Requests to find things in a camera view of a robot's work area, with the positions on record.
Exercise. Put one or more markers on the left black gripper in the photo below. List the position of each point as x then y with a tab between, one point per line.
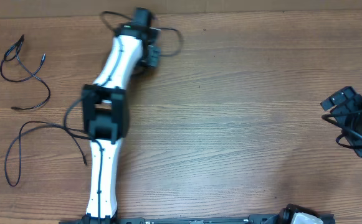
154	59

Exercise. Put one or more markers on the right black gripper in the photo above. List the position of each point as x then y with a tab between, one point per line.
354	103

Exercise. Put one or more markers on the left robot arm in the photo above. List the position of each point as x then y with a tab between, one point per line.
106	115

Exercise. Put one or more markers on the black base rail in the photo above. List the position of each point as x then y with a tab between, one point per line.
291	214

